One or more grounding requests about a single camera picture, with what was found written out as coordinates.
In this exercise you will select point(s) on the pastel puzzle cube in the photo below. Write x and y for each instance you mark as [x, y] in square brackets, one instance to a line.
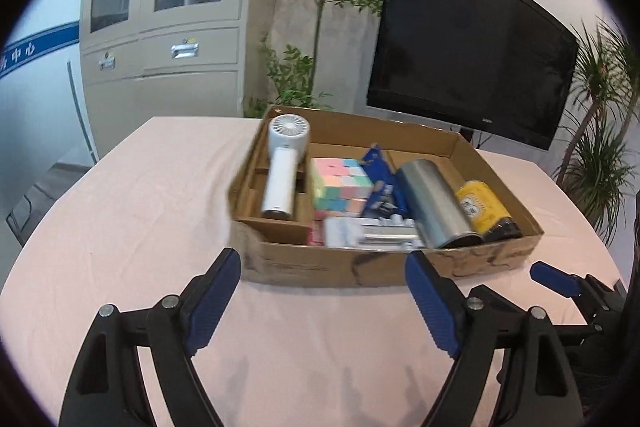
[335, 187]

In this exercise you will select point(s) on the silver metal can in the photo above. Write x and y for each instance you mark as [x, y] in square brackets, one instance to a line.
[435, 207]

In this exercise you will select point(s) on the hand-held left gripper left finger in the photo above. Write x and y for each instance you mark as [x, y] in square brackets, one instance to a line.
[210, 302]

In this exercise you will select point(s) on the yellow label jar black lid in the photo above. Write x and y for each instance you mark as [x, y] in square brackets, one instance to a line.
[482, 207]

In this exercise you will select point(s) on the black television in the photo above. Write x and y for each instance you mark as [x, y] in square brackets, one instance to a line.
[475, 47]

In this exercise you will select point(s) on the white handheld fan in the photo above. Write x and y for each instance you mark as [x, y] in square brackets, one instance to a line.
[280, 177]

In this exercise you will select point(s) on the black television stand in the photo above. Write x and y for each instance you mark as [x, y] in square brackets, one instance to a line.
[467, 134]

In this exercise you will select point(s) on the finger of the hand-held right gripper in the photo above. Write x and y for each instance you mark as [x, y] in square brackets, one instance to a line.
[550, 276]

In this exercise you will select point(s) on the spiky leaf potted plant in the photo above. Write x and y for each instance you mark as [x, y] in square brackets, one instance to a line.
[595, 157]

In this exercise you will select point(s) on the grey metal cabinet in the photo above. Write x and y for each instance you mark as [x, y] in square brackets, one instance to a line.
[190, 57]

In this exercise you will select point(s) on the blue snack packet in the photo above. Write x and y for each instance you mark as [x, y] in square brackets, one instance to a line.
[380, 202]

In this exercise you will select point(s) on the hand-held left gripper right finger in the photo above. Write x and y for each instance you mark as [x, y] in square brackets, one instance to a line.
[432, 302]

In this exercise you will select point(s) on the brown cardboard box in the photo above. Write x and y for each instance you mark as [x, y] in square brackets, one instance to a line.
[325, 267]

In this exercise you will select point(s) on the colourful printed packet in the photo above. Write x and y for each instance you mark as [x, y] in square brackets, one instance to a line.
[315, 234]

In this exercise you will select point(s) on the white pink packet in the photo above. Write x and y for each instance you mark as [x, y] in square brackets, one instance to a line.
[345, 232]

